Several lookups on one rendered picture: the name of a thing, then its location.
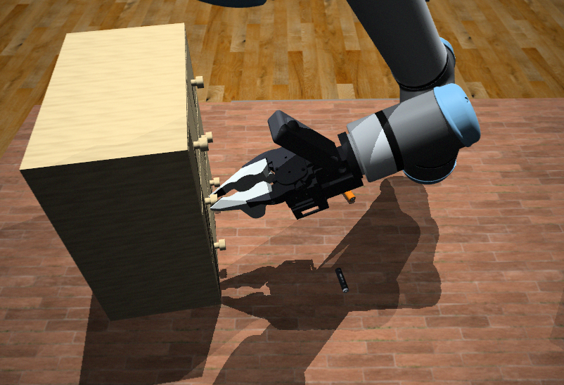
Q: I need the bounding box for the wooden chest of drawers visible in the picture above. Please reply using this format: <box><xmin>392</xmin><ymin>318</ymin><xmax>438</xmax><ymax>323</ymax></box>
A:
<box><xmin>19</xmin><ymin>23</ymin><xmax>222</xmax><ymax>321</ymax></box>

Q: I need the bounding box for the black battery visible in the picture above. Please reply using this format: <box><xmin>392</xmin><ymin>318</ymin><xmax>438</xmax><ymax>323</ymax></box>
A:
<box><xmin>335</xmin><ymin>268</ymin><xmax>349</xmax><ymax>293</ymax></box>

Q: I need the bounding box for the orange aa battery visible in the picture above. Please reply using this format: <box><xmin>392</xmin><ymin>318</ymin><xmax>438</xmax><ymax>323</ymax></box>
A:
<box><xmin>344</xmin><ymin>191</ymin><xmax>356</xmax><ymax>202</ymax></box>

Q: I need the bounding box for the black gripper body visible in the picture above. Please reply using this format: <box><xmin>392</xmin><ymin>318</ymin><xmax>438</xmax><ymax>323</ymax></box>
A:
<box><xmin>269</xmin><ymin>132</ymin><xmax>364</xmax><ymax>220</ymax></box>

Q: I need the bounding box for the beige wooden drawer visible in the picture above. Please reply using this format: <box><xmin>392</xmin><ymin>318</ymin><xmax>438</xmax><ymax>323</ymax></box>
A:
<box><xmin>196</xmin><ymin>95</ymin><xmax>213</xmax><ymax>182</ymax></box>
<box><xmin>186</xmin><ymin>88</ymin><xmax>209</xmax><ymax>207</ymax></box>
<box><xmin>185</xmin><ymin>34</ymin><xmax>204</xmax><ymax>135</ymax></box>

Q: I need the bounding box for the tan wooden drawer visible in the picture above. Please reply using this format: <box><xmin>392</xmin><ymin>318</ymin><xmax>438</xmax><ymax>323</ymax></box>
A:
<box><xmin>210</xmin><ymin>210</ymin><xmax>226</xmax><ymax>298</ymax></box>
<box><xmin>205</xmin><ymin>151</ymin><xmax>220</xmax><ymax>219</ymax></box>
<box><xmin>199</xmin><ymin>151</ymin><xmax>218</xmax><ymax>256</ymax></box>

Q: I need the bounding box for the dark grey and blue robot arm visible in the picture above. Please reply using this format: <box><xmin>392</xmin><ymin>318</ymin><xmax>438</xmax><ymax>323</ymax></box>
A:
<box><xmin>268</xmin><ymin>0</ymin><xmax>480</xmax><ymax>184</ymax></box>

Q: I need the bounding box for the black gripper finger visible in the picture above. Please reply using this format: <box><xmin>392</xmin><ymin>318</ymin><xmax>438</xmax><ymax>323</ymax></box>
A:
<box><xmin>209</xmin><ymin>147</ymin><xmax>283</xmax><ymax>198</ymax></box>
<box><xmin>210</xmin><ymin>182</ymin><xmax>297</xmax><ymax>218</ymax></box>

